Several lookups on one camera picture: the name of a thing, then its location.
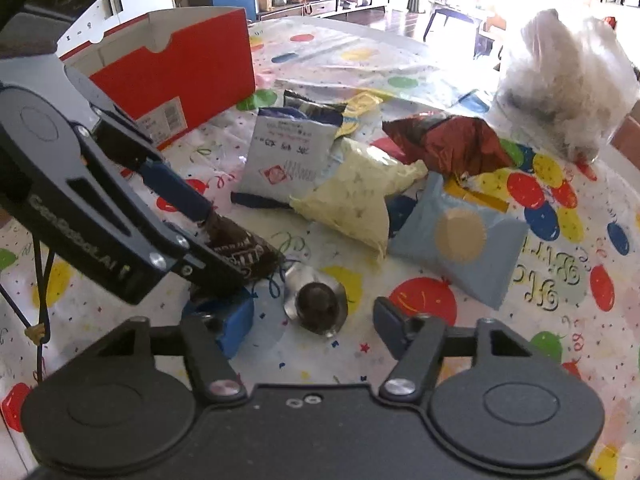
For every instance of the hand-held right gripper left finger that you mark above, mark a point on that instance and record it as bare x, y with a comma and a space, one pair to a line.
234, 332

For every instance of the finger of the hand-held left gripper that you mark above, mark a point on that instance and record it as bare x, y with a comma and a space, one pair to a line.
215, 272
175, 190

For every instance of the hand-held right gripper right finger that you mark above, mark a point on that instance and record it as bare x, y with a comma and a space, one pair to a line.
391, 327

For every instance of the dark brown snack packet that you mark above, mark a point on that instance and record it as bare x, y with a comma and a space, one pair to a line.
250, 255

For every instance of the chocolate ball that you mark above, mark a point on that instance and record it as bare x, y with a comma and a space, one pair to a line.
316, 302

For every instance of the red cardboard box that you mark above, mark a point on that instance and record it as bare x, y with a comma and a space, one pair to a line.
200, 70

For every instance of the pale yellow snack packet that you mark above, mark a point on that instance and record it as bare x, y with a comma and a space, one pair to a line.
350, 192

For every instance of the yellow snack packet blue print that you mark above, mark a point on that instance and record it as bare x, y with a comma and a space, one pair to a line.
361, 107

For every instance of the light blue snack packet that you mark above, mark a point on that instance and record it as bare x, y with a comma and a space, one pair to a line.
460, 245

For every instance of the white snack packet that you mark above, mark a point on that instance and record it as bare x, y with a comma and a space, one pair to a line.
285, 152

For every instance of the orange-yellow snack packet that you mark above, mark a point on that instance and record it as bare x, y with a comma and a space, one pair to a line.
477, 195

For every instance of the dark blue yellow packet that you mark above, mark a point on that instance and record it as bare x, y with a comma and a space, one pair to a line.
312, 107

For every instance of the red-brown snack packet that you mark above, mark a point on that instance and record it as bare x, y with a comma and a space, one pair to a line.
450, 142

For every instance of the balloon print tablecloth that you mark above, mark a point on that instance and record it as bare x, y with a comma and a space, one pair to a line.
350, 55

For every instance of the low media console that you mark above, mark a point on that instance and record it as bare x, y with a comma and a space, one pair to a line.
325, 2

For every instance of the clear plastic container white bags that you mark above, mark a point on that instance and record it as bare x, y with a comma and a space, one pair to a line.
565, 85

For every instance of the wooden chair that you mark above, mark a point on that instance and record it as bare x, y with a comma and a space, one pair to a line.
629, 137

